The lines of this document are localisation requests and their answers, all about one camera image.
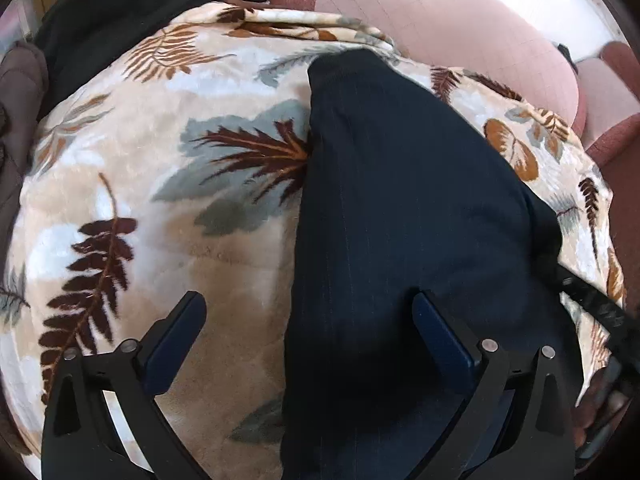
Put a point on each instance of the grey quilted cloth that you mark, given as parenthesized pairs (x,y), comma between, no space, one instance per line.
(17,110)

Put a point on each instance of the pink sofa cushion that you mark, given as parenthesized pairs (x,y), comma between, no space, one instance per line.
(450,25)

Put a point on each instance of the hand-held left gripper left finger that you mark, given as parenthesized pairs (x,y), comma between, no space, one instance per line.
(172,342)

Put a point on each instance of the person's right hand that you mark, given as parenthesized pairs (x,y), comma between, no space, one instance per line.
(582,425)

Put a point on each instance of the leaf print blanket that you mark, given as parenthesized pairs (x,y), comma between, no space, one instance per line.
(165,210)

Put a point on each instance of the navy pinstripe pants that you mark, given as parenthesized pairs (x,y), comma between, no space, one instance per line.
(400,200)

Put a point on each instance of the black cloth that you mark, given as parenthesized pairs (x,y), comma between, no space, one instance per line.
(125,15)

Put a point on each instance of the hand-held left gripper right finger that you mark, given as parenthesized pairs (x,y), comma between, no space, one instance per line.
(445,342)

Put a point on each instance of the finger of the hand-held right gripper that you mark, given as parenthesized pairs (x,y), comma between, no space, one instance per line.
(595,305)

